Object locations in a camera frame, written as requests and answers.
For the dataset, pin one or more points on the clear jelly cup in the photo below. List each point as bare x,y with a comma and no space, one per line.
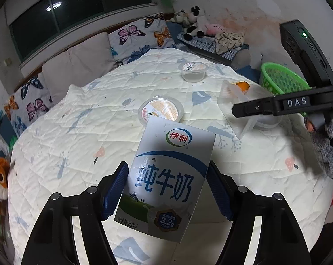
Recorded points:
192,70

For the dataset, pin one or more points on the butterfly print pillow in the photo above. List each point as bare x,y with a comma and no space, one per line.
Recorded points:
138,36
31,99

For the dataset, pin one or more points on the white quilted blanket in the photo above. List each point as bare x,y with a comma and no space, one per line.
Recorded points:
72,132

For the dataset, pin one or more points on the clear plastic cup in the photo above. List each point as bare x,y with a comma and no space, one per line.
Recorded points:
265,122
235,96

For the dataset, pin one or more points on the jelly cup with orange lid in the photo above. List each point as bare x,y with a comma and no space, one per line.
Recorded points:
158,107

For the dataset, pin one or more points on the black white cow plush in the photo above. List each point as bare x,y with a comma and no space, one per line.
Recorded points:
199,22

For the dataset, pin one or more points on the grey cushion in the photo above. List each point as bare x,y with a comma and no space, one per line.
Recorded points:
61,74
91,49

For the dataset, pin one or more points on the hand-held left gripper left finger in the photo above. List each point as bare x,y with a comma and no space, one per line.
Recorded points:
116,193

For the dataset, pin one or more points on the spotted beige cloth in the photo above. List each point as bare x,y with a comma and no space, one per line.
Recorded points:
228,40

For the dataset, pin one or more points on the green plastic basket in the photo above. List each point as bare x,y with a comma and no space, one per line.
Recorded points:
263,74

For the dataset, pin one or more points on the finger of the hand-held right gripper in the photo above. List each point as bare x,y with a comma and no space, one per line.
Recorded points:
254,107

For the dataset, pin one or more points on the dark window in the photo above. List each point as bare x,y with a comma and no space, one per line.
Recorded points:
72,13

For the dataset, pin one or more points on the pink plush toy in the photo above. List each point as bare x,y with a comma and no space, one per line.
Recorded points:
214,29

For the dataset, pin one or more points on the white blue milk carton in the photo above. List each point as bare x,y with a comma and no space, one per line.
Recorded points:
166,171

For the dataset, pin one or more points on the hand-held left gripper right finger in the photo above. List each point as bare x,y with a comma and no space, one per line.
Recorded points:
219,193

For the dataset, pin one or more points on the blue sofa cushion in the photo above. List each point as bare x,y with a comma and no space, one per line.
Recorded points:
249,71

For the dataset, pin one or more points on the blue patterned cloth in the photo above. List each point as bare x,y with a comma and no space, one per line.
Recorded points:
199,44

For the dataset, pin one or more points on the orange fruit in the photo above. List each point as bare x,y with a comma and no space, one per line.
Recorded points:
242,86

